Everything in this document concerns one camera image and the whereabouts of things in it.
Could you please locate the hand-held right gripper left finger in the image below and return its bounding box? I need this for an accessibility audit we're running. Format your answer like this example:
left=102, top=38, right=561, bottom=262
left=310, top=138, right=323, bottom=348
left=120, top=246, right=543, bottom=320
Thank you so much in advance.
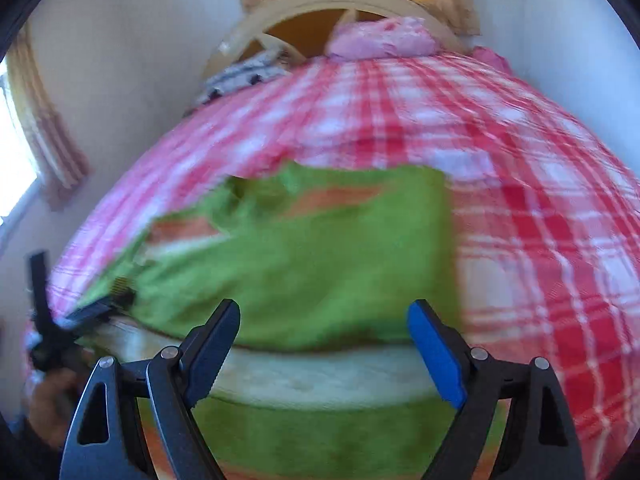
left=60, top=298, right=242, bottom=480

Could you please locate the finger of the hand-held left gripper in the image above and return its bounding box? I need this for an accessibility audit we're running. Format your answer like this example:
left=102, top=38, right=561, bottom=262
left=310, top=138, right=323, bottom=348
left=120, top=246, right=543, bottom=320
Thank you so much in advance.
left=27, top=251, right=57, bottom=333
left=64, top=287, right=137, bottom=328

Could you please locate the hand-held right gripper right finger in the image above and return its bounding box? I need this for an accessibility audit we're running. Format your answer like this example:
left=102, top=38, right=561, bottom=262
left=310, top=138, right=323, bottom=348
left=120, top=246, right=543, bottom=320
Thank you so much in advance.
left=406, top=299, right=587, bottom=480

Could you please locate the green striped sweater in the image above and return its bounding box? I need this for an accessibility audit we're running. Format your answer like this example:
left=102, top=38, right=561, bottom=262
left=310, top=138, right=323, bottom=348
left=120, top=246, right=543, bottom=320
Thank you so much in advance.
left=75, top=161, right=507, bottom=480

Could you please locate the person's left hand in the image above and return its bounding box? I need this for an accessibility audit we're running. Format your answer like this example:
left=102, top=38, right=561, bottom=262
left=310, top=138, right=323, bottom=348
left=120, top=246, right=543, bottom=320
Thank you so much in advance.
left=25, top=362, right=86, bottom=448

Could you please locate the bright window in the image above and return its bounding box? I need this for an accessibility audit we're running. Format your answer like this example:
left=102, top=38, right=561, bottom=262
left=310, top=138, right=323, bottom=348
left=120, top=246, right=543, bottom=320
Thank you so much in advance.
left=0, top=60, right=42, bottom=233

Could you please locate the striped side curtain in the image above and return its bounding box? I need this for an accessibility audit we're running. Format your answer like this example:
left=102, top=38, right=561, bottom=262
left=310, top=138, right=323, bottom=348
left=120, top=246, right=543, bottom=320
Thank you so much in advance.
left=5, top=27, right=94, bottom=211

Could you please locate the red plaid blanket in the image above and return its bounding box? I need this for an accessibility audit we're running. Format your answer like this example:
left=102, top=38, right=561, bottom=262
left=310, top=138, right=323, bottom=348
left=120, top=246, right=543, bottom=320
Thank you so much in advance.
left=24, top=52, right=640, bottom=467

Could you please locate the grey patterned pillow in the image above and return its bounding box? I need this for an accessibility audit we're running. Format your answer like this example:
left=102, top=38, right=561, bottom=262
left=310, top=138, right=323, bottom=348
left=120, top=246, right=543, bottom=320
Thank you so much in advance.
left=195, top=50, right=292, bottom=106

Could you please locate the pink cloth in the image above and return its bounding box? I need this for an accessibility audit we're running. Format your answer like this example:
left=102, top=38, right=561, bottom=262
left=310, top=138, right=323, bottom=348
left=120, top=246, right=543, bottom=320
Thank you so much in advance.
left=472, top=46, right=512, bottom=75

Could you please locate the pink floral pillow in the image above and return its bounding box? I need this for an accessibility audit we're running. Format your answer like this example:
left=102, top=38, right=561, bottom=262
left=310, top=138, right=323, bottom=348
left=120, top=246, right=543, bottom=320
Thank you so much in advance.
left=325, top=16, right=441, bottom=61

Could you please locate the cream arched headboard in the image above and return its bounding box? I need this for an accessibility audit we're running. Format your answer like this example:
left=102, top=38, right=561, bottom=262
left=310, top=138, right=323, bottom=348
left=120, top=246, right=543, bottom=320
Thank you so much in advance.
left=202, top=0, right=469, bottom=79

